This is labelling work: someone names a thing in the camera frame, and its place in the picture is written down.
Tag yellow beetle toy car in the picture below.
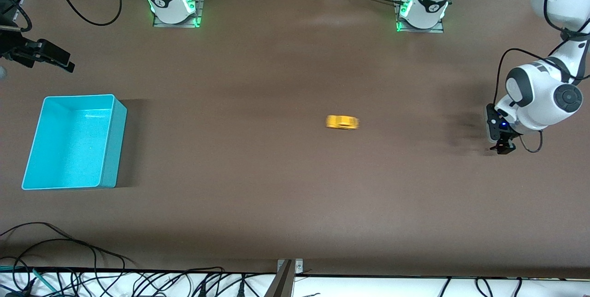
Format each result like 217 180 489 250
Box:
326 114 360 131

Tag black left arm wrist cable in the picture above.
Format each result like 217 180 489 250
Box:
496 0 590 154

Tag brown table cover sheet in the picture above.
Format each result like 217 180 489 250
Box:
0 0 590 279

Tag grey metal bracket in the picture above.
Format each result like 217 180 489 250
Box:
277 259 304 274

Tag teal plastic bin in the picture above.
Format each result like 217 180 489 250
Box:
22 94 128 190

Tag dark metal bar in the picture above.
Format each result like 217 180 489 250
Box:
264 260 295 297

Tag teal cable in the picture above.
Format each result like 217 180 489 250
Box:
31 267 59 293

